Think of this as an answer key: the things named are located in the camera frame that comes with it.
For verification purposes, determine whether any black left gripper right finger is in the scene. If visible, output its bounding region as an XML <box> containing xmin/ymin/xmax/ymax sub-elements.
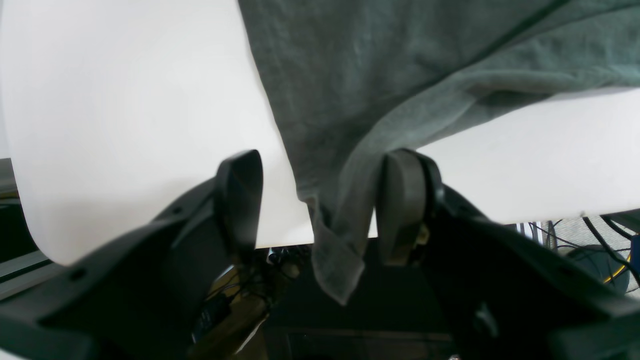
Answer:
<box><xmin>375</xmin><ymin>149</ymin><xmax>640</xmax><ymax>360</ymax></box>

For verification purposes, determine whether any black box under table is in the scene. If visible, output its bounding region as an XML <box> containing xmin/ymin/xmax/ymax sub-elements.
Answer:
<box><xmin>262</xmin><ymin>238</ymin><xmax>458</xmax><ymax>360</ymax></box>

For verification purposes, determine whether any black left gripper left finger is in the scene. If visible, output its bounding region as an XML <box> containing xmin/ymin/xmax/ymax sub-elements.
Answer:
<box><xmin>1</xmin><ymin>149</ymin><xmax>263</xmax><ymax>360</ymax></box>

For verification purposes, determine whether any dark grey T-shirt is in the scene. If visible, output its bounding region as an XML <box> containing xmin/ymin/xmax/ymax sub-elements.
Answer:
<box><xmin>238</xmin><ymin>0</ymin><xmax>639</xmax><ymax>305</ymax></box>

